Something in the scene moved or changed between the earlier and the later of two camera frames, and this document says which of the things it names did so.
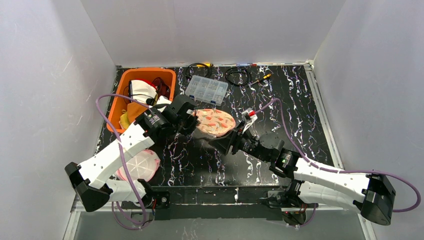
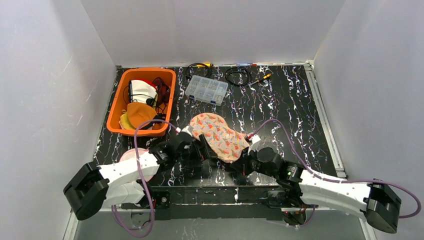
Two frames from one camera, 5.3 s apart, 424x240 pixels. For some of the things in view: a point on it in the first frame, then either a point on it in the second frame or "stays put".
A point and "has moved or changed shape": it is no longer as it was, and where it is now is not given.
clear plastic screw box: [207, 90] stays put
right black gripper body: [235, 142] to [241, 163]
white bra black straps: [142, 91] stays put
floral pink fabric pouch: [214, 122] has moved or changed shape
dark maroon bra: [162, 89] stays put
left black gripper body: [189, 120] to [203, 151]
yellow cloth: [134, 109] stays put
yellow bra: [124, 121] stays put
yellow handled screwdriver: [265, 76] stays put
